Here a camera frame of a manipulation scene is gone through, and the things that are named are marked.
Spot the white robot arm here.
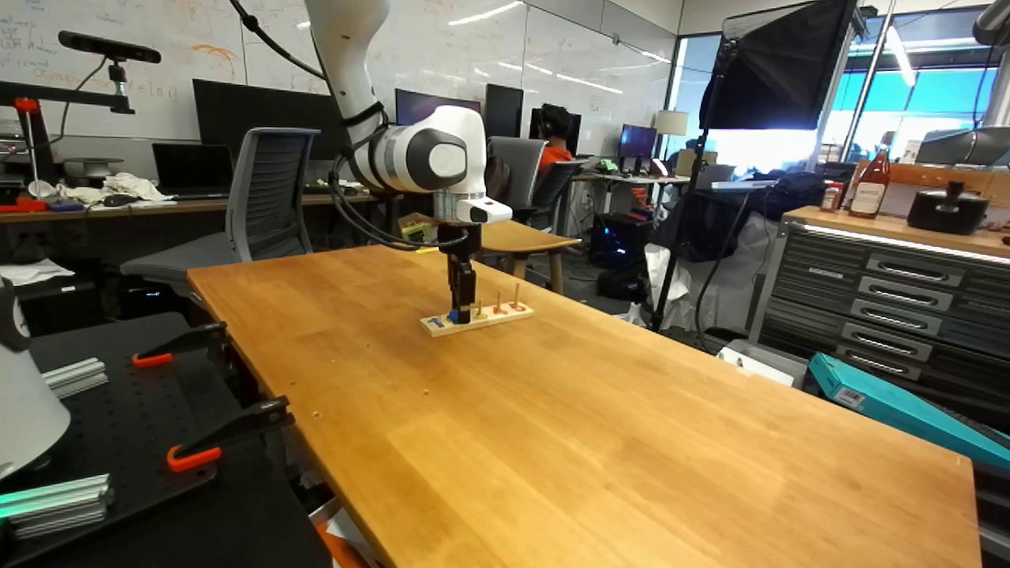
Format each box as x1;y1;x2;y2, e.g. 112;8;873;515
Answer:
303;0;513;321

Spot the wooden peg rack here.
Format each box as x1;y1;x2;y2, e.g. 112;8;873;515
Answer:
420;298;534;338

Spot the grey mesh office chair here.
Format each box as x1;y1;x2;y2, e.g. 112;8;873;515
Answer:
121;125;315;294

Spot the orange black clamp upper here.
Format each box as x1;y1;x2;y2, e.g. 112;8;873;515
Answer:
129;321;226;369

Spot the large black monitor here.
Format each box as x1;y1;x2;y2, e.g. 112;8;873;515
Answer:
192;79;348;161

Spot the aluminium extrusion bar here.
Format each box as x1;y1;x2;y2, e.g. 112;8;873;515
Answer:
0;474;115;539

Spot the grey drawer cabinet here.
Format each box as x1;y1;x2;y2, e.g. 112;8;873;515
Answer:
756;206;1010;412

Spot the black laptop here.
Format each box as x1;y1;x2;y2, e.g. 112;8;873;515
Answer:
152;143;232;202

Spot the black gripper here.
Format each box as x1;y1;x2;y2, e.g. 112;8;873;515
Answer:
447;224;479;311

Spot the monitor with purple screen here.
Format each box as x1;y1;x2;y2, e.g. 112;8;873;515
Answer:
394;87;478;125

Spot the orange black clamp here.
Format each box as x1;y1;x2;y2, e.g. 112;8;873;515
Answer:
166;396;292;474
129;321;226;369

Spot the dark monitor centre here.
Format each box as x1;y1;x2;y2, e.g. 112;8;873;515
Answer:
483;86;523;134

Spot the orange black clamp lower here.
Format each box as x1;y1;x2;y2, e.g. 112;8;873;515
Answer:
166;396;292;474

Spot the red liquid bottle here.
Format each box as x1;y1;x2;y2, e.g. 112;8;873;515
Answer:
849;147;890;219

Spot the black pot on cabinet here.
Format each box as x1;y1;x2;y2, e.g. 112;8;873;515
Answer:
910;183;987;233

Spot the teal case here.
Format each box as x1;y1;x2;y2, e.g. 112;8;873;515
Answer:
808;354;1010;474

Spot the black camera on mount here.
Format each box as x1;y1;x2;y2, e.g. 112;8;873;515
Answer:
57;31;160;64

